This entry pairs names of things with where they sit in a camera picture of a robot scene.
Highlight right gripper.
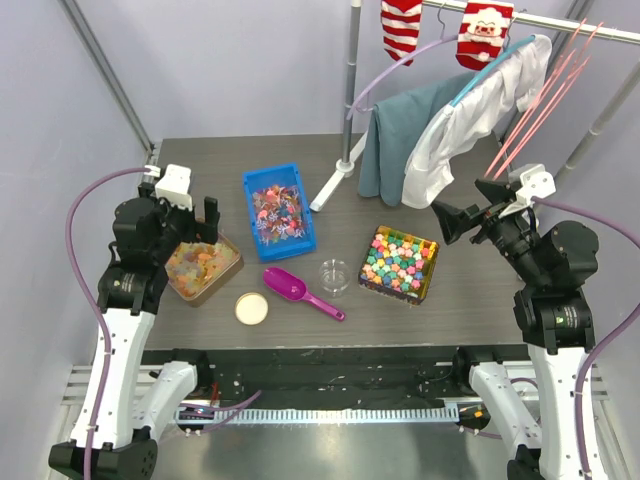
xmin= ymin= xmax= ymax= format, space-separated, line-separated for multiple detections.
xmin=433 ymin=178 xmax=548 ymax=284

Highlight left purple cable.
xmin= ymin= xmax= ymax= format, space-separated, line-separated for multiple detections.
xmin=66 ymin=166 xmax=161 ymax=480

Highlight white shirt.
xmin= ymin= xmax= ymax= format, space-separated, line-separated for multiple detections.
xmin=401 ymin=34 xmax=552 ymax=209

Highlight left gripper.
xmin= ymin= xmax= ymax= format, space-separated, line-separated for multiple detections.
xmin=139 ymin=183 xmax=218 ymax=264

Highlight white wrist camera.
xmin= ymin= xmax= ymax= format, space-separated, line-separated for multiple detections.
xmin=145 ymin=164 xmax=194 ymax=211
xmin=499 ymin=164 xmax=556 ymax=218

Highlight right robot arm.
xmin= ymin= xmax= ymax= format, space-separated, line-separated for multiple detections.
xmin=431 ymin=173 xmax=607 ymax=479

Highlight clear plastic jar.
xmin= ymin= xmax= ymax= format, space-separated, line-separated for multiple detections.
xmin=319 ymin=259 xmax=351 ymax=297

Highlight purple hanger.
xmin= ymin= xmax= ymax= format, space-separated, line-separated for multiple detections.
xmin=345 ymin=1 xmax=457 ymax=120

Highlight blue plastic bin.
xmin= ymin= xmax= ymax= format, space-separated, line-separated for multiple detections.
xmin=242 ymin=163 xmax=317 ymax=263

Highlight brown tin of candies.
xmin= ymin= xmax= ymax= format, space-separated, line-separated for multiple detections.
xmin=165 ymin=233 xmax=244 ymax=307

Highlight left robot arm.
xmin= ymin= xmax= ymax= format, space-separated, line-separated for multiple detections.
xmin=48 ymin=183 xmax=220 ymax=479

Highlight gold tin of star candies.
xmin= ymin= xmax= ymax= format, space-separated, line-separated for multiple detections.
xmin=357 ymin=225 xmax=440 ymax=306

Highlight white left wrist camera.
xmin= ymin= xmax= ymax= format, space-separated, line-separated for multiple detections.
xmin=145 ymin=164 xmax=194 ymax=211

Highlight pink hangers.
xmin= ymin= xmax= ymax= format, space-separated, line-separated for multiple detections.
xmin=484 ymin=19 xmax=603 ymax=180

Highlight grey clothes rack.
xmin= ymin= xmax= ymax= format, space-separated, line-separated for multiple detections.
xmin=309 ymin=1 xmax=639 ymax=212

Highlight teal cloth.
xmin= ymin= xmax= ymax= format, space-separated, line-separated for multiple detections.
xmin=358 ymin=73 xmax=473 ymax=207

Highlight pile of lollipop candies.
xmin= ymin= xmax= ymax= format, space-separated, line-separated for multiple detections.
xmin=252 ymin=184 xmax=306 ymax=246

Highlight blue hanger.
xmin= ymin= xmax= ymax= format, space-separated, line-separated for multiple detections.
xmin=449 ymin=35 xmax=535 ymax=107

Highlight white cable duct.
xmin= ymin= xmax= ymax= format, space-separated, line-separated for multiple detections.
xmin=172 ymin=407 xmax=461 ymax=426

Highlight red striped sock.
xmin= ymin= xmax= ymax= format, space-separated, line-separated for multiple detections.
xmin=380 ymin=0 xmax=422 ymax=61

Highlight cream jar lid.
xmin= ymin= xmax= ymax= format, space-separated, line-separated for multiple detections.
xmin=234 ymin=292 xmax=269 ymax=326

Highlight purple plastic scoop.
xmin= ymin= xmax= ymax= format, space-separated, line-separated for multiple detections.
xmin=262 ymin=267 xmax=346 ymax=322

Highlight red santa sock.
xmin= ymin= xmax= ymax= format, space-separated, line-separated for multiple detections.
xmin=455 ymin=1 xmax=514 ymax=71

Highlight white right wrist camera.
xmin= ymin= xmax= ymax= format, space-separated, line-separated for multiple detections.
xmin=499 ymin=164 xmax=556 ymax=218

